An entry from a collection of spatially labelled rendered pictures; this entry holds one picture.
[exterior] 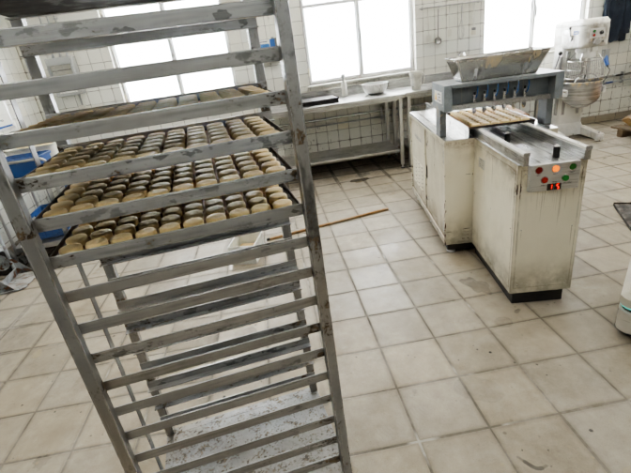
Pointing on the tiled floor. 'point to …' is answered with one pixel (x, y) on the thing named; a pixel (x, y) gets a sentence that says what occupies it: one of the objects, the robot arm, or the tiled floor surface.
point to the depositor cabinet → (446, 176)
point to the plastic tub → (246, 244)
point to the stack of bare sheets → (624, 212)
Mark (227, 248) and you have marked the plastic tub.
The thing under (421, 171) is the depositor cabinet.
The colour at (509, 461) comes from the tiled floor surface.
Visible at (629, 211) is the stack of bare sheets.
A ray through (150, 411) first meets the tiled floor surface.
